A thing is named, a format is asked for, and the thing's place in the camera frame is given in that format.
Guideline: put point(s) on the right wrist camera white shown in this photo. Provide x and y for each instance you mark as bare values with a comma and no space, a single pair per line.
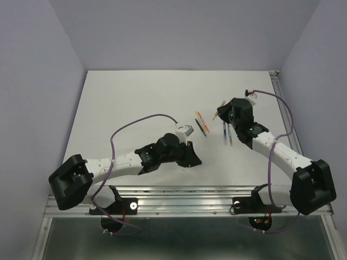
251,97

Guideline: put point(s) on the light green marker pen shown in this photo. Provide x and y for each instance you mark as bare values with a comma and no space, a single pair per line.
229,134

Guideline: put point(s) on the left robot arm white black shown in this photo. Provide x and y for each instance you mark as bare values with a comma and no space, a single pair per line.
81,181

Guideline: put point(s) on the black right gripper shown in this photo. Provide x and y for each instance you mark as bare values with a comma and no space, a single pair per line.
222,110

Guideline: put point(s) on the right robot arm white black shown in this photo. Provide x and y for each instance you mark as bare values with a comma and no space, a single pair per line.
311,185

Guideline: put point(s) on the red pen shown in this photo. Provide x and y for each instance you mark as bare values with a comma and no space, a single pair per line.
204,123

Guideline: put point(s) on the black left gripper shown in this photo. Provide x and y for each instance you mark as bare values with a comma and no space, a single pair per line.
189,156

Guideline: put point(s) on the aluminium front rail frame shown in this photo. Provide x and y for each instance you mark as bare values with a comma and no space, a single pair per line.
184,223

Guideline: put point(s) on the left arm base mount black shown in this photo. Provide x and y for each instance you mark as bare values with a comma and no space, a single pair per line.
113,210

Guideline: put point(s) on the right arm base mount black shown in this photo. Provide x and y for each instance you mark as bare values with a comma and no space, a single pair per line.
252,205

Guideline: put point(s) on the aluminium right side rail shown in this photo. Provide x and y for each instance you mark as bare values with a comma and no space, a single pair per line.
285,113

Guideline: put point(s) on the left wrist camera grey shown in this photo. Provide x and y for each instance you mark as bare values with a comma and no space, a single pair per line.
183,132

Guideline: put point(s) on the blue green pen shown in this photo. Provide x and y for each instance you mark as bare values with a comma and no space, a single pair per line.
225,139

